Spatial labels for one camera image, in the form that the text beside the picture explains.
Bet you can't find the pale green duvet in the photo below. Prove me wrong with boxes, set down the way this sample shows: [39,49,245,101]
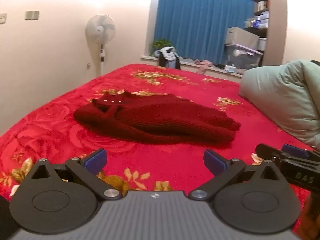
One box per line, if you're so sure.
[239,59,320,148]

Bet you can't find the row of books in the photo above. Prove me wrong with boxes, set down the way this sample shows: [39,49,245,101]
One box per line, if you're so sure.
[255,0,269,12]

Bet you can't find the pile of dark clothes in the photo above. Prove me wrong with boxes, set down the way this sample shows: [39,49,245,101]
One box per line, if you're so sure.
[154,46,181,70]

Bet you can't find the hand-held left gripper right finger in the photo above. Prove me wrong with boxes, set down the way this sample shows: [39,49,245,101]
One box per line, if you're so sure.
[188,149,288,201]

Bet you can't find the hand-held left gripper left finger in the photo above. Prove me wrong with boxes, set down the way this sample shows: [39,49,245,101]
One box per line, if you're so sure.
[24,148,121,201]

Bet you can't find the grey storage box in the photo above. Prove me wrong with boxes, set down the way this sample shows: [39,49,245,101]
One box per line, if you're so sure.
[226,27,260,51]

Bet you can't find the beige shelf unit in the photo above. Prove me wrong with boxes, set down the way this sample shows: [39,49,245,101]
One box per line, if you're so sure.
[252,0,287,67]

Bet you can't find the person's right hand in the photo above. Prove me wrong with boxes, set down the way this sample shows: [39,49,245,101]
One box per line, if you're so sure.
[299,192,320,240]

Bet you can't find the green potted plant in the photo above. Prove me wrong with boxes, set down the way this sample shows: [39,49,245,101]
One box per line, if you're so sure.
[150,39,173,55]

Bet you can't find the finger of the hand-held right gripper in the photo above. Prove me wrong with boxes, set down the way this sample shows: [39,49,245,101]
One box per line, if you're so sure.
[282,144,310,158]
[255,144,284,161]

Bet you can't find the red floral blanket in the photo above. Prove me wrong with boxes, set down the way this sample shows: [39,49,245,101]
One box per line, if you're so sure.
[0,63,320,230]

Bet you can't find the white standing fan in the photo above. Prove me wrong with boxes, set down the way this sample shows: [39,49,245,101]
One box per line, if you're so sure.
[85,14,116,77]

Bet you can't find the dark red knit sweater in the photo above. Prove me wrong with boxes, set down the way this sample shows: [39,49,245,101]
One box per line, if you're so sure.
[73,91,242,148]

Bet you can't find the pink cloth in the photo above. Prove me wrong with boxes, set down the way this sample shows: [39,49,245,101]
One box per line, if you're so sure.
[195,59,213,74]

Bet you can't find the clear plastic storage box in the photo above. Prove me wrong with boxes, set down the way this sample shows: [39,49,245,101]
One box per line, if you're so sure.
[225,44,264,70]

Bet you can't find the blue curtain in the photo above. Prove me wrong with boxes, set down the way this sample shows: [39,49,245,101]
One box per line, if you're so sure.
[153,0,255,67]

